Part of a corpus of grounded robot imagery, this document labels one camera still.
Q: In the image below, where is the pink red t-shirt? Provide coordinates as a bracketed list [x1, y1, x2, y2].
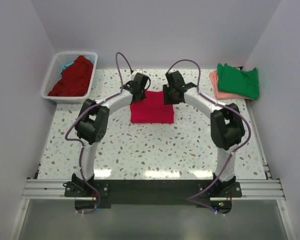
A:
[130, 91, 174, 124]

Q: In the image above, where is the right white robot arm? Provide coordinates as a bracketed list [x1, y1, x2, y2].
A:
[162, 71, 251, 202]

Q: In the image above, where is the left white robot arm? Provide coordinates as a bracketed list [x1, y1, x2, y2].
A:
[65, 72, 151, 200]

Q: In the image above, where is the folded peach t-shirt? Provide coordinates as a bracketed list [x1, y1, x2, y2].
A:
[209, 70, 250, 100]

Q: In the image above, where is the light blue t-shirt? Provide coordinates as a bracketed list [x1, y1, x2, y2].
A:
[61, 58, 95, 73]

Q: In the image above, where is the folded green t-shirt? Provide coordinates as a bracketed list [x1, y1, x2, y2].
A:
[217, 63, 260, 100]

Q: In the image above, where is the dark red t-shirt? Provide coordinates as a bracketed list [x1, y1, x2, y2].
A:
[48, 55, 94, 97]

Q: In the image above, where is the white plastic laundry basket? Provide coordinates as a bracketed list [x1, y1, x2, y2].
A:
[41, 51, 98, 104]

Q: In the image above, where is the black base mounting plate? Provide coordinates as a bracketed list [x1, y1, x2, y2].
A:
[63, 179, 243, 213]

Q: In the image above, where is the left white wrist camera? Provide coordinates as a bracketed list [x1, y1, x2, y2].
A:
[131, 68, 143, 75]

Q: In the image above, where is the aluminium rail frame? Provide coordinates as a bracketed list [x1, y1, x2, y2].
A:
[8, 104, 297, 240]

